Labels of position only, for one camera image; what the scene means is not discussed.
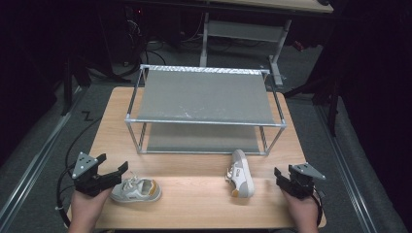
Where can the aluminium floor rail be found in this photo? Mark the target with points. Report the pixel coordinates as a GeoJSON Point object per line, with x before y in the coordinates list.
{"type": "Point", "coordinates": [348, 168]}
{"type": "Point", "coordinates": [35, 158]}

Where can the white shoe with yellow heel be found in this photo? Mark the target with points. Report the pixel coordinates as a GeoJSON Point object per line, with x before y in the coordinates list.
{"type": "Point", "coordinates": [241, 174]}
{"type": "Point", "coordinates": [136, 191]}

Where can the metal shoe rack grey shelves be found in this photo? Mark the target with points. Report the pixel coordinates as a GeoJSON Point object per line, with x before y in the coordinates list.
{"type": "Point", "coordinates": [204, 97]}

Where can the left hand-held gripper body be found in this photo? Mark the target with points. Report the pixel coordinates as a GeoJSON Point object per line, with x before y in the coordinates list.
{"type": "Point", "coordinates": [85, 173]}

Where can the dark computer tower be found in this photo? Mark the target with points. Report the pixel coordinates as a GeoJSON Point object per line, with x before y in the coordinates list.
{"type": "Point", "coordinates": [133, 32]}

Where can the person's left hand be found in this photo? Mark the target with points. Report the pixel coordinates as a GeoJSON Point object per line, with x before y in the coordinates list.
{"type": "Point", "coordinates": [85, 210]}

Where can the black stand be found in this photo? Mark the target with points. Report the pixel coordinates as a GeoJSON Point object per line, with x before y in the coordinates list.
{"type": "Point", "coordinates": [68, 87]}
{"type": "Point", "coordinates": [324, 97]}

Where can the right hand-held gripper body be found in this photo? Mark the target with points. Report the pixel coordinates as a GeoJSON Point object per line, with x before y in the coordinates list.
{"type": "Point", "coordinates": [301, 183]}

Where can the person's right hand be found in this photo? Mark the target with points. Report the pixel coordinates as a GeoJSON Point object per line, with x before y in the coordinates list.
{"type": "Point", "coordinates": [304, 213]}

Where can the desk with white legs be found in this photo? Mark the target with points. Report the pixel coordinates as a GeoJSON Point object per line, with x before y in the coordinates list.
{"type": "Point", "coordinates": [246, 30]}

